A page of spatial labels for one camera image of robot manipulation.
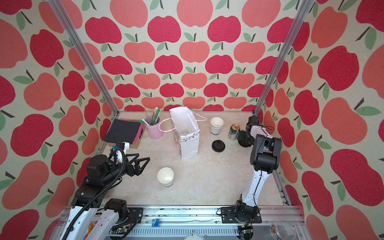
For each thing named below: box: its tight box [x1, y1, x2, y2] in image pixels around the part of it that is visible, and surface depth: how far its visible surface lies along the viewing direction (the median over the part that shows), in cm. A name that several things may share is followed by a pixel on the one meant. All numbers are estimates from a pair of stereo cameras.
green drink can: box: [228, 124, 241, 141], surface depth 100 cm
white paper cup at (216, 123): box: [210, 116, 224, 136], surface depth 103 cm
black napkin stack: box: [103, 118, 141, 145], surface depth 107 cm
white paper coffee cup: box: [157, 167, 174, 188], surface depth 81 cm
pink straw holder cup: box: [144, 114, 164, 140], surface depth 101 cm
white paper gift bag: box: [158, 106, 208, 160], surface depth 88 cm
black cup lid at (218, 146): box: [211, 139, 226, 153], surface depth 101 cm
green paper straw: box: [151, 106, 161, 125], surface depth 97 cm
